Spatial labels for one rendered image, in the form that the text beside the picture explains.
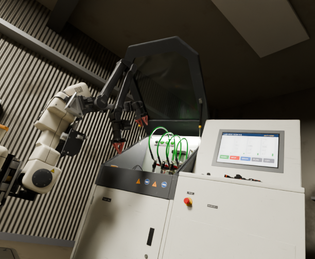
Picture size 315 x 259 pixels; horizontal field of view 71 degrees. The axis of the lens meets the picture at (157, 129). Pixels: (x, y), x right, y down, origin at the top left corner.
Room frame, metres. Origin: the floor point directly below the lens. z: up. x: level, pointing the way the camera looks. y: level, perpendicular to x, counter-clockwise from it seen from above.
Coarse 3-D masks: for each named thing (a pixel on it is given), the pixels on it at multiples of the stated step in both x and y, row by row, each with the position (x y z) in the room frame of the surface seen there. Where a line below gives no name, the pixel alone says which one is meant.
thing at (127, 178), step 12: (108, 168) 1.78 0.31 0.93; (120, 168) 1.71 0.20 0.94; (108, 180) 1.76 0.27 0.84; (120, 180) 1.69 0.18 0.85; (132, 180) 1.64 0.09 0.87; (144, 180) 1.59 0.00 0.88; (156, 180) 1.53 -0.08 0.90; (168, 180) 1.49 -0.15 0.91; (144, 192) 1.57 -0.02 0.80; (156, 192) 1.52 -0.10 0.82; (168, 192) 1.48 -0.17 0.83
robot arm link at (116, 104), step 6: (132, 66) 1.30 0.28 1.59; (126, 72) 1.32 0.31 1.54; (132, 72) 1.31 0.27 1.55; (126, 78) 1.32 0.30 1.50; (126, 84) 1.33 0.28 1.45; (120, 90) 1.32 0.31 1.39; (126, 90) 1.34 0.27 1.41; (120, 96) 1.32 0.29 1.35; (126, 96) 1.35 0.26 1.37; (120, 102) 1.33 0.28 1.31; (114, 108) 1.32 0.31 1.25; (120, 108) 1.33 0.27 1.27; (114, 114) 1.31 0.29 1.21; (120, 114) 1.34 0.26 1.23
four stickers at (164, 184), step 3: (138, 180) 1.61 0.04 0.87; (147, 180) 1.57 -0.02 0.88; (153, 180) 1.55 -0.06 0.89; (138, 183) 1.61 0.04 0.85; (144, 183) 1.58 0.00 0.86; (147, 183) 1.57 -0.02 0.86; (153, 183) 1.54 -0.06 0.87; (156, 183) 1.53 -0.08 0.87; (162, 183) 1.51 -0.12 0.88; (165, 183) 1.49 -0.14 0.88; (153, 186) 1.54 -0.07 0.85; (156, 186) 1.53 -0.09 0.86; (162, 186) 1.50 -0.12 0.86; (165, 186) 1.49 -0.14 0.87
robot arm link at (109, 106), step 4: (108, 104) 1.78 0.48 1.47; (112, 104) 1.73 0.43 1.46; (124, 104) 1.61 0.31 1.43; (128, 104) 1.61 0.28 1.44; (104, 108) 1.83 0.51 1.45; (108, 108) 1.79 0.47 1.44; (124, 108) 1.64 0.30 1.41; (128, 108) 1.62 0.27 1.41; (100, 112) 1.91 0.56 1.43; (104, 112) 1.89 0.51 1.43
